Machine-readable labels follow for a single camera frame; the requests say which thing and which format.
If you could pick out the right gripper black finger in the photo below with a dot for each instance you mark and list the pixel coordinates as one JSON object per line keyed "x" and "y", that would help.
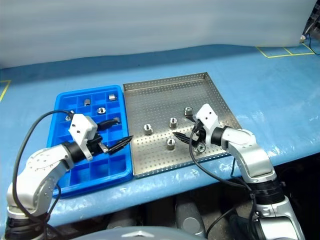
{"x": 195, "y": 119}
{"x": 182, "y": 137}

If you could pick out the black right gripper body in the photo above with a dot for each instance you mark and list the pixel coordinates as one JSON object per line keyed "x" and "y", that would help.
{"x": 202, "y": 137}

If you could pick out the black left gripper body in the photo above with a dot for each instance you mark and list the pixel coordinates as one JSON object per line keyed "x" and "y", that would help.
{"x": 96, "y": 143}

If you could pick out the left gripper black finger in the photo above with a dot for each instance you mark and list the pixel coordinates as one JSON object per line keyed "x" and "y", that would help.
{"x": 108, "y": 122}
{"x": 120, "y": 144}

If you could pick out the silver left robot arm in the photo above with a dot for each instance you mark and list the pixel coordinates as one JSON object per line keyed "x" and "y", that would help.
{"x": 40, "y": 165}

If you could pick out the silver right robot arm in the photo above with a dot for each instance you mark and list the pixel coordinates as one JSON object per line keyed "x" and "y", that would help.
{"x": 250, "y": 155}

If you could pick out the blue compartment tray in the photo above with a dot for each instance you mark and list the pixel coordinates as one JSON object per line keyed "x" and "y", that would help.
{"x": 100, "y": 170}

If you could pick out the perforated metal tray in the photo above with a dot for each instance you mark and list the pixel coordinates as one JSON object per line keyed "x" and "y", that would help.
{"x": 155, "y": 155}

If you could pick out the grey rounded cylinder shape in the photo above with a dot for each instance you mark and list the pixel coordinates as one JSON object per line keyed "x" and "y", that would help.
{"x": 190, "y": 217}

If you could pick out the grey robot torso shell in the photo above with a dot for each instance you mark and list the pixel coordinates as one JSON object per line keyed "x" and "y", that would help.
{"x": 140, "y": 235}

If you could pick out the white foam backdrop sheet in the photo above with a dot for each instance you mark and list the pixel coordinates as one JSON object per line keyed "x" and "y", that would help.
{"x": 125, "y": 25}

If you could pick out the small white object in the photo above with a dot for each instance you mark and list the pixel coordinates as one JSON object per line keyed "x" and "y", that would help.
{"x": 302, "y": 38}

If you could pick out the dark background equipment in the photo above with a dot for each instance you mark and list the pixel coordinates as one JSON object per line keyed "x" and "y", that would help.
{"x": 313, "y": 15}

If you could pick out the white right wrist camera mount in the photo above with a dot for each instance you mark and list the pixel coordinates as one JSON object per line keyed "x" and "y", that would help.
{"x": 208, "y": 116}

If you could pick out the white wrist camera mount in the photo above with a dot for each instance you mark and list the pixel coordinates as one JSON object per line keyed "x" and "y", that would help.
{"x": 81, "y": 125}
{"x": 208, "y": 116}

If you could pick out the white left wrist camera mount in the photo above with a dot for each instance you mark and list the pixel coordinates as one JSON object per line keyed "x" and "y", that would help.
{"x": 81, "y": 125}

